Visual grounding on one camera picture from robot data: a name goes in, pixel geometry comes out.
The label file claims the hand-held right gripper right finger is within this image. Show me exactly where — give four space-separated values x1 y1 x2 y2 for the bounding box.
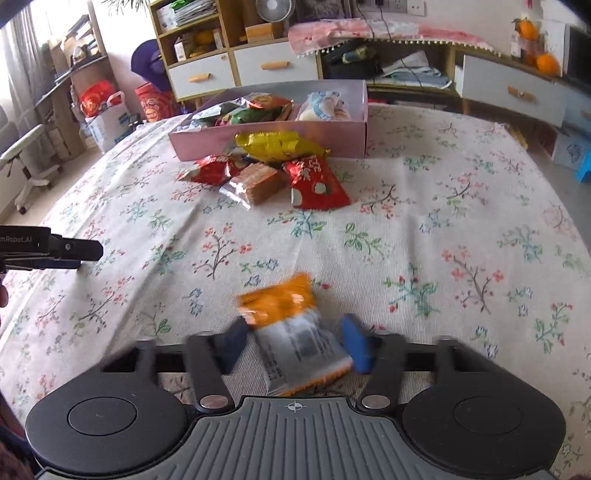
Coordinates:
342 314 499 411

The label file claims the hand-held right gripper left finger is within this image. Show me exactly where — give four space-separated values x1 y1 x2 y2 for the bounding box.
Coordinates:
99 319 250 413

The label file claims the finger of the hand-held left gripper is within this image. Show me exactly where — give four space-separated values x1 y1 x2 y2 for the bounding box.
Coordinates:
4 258 80 271
50 234 105 262

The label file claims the orange white snack packet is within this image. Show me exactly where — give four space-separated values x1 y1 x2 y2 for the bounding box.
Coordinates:
237 272 355 398

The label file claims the small red snack packet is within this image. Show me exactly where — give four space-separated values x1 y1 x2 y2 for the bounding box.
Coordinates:
177 154 242 186

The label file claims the clear biscuit packet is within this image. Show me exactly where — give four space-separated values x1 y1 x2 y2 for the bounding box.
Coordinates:
218 163 290 209

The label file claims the large red snack packet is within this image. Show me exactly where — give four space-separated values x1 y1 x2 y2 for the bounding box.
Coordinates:
283 156 352 212

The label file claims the silver snack packet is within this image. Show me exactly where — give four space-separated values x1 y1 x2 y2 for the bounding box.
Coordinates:
191 103 237 128

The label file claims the yellow snack packet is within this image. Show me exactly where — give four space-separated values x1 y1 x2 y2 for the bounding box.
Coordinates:
235 131 332 163

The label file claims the pink cardboard box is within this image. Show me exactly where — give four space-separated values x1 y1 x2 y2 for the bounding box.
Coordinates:
168 79 369 161

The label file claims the green snack packet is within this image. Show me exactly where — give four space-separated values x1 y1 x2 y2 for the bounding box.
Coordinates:
226 107 279 126

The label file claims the white cream bread packet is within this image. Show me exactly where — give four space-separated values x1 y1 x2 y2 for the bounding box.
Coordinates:
295 91 352 122

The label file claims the white chair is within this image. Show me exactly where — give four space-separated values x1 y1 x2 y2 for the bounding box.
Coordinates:
0 124 66 215

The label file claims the floral blanket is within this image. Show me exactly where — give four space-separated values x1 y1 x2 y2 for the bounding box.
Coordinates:
0 102 591 480

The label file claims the white shopping bag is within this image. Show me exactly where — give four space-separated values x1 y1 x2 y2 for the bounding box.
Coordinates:
85 91 140 154

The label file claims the red gift bag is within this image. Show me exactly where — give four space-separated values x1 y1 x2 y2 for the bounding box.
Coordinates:
79 80 119 117

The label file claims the red round bag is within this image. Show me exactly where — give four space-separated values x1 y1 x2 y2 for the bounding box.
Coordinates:
135 83 182 124

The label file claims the purple object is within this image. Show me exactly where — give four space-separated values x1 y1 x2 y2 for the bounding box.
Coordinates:
130 39 172 94

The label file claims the white drawer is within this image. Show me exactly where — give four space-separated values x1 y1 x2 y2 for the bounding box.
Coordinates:
462 54 568 128
233 41 320 87
167 52 232 101

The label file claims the stack of documents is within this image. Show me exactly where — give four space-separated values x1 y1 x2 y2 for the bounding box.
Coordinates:
171 0 219 27

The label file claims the pile of papers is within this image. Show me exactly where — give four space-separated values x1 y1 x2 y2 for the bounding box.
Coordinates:
380 50 452 89

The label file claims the black storage tray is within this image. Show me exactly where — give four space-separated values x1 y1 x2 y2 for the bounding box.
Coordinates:
321 39 385 82

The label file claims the white patterned box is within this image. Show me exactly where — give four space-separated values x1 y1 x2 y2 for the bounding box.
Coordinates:
551 131 588 170

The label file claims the wooden tv stand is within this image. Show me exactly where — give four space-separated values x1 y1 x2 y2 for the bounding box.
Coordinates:
318 34 591 134

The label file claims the small white desk fan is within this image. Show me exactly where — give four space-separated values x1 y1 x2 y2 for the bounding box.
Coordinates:
256 0 296 25

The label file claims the pink patterned cloth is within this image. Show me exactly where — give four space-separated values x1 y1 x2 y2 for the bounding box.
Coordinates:
288 18 502 59

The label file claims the framed cat picture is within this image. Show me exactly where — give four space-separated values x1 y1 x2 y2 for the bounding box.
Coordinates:
295 0 352 22

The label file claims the wall socket strip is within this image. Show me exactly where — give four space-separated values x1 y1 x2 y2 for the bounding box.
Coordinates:
358 0 426 17

